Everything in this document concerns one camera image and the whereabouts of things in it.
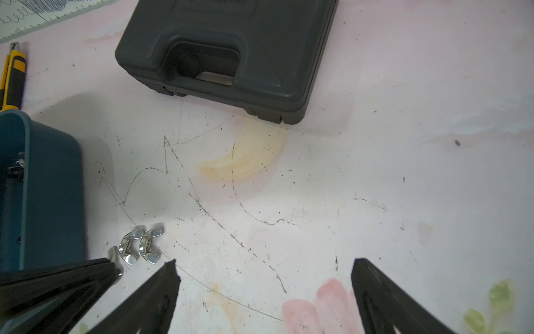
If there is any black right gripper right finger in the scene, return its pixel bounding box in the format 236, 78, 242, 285
351, 258, 453, 333

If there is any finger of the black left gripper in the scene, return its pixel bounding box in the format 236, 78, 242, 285
1, 258, 121, 330

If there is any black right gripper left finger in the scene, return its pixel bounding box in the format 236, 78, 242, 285
89, 260, 181, 333

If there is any silver wing nut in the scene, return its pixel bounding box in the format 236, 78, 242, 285
108, 246, 124, 282
118, 229, 145, 266
139, 226, 164, 264

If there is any teal plastic storage box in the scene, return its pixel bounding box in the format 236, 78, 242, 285
1, 110, 86, 272

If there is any yellow black utility knife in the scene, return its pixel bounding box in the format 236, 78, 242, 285
1, 42, 26, 111

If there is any black plastic tool case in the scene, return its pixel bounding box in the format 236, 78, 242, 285
115, 0, 338, 125

